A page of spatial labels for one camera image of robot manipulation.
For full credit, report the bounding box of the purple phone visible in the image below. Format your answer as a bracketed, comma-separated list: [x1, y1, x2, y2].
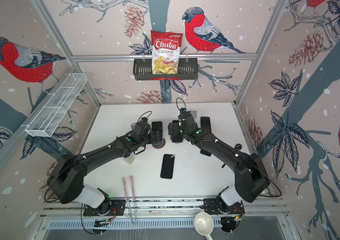
[168, 120, 184, 143]

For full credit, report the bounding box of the green-edged phone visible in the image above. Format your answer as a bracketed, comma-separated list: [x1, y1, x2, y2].
[151, 121, 163, 144]

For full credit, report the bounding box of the black phone with teal edge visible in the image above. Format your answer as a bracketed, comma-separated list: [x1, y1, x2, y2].
[200, 149, 212, 157]

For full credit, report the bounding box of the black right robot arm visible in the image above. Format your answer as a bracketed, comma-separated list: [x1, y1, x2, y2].
[168, 111, 271, 203]

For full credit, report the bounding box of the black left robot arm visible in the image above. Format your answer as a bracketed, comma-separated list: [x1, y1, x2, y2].
[47, 118, 164, 204]

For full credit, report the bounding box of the white phone stand rear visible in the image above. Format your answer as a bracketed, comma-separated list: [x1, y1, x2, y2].
[189, 110, 198, 120]

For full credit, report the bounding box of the round wooden stand left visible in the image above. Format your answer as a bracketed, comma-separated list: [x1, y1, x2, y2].
[152, 139, 165, 149]

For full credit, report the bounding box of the pink chopstick right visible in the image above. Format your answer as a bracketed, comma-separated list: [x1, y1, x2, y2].
[129, 175, 137, 226]

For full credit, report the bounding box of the red Chuba cassava chips bag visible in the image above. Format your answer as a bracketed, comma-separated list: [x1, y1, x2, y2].
[151, 31, 183, 75]

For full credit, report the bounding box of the white ladle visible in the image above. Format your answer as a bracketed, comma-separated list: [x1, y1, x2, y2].
[194, 212, 214, 240]

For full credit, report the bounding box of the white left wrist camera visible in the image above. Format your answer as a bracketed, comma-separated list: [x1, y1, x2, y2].
[130, 118, 147, 131]

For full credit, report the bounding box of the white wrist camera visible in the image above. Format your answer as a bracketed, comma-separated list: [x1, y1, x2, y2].
[130, 118, 147, 131]
[179, 108, 188, 119]

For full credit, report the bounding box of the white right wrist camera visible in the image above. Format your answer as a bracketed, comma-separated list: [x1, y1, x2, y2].
[179, 108, 188, 119]

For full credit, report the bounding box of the black wire wall basket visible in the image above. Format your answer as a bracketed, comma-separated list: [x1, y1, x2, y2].
[133, 58, 199, 81]

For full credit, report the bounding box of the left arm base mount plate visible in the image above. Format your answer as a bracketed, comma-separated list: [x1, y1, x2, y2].
[83, 189, 126, 217]

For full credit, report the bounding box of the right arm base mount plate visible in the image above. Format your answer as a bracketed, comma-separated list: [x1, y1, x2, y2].
[201, 198, 245, 216]

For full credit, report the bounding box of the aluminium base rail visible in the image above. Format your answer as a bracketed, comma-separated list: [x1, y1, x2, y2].
[39, 198, 289, 234]

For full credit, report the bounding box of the white mesh wall shelf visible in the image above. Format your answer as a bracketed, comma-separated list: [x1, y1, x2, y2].
[25, 73, 87, 137]

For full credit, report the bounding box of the aluminium frame right corner post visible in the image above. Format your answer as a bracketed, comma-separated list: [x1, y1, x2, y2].
[236, 0, 287, 107]

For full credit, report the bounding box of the aluminium frame corner post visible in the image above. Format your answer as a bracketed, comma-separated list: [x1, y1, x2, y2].
[31, 0, 101, 106]
[236, 0, 287, 107]

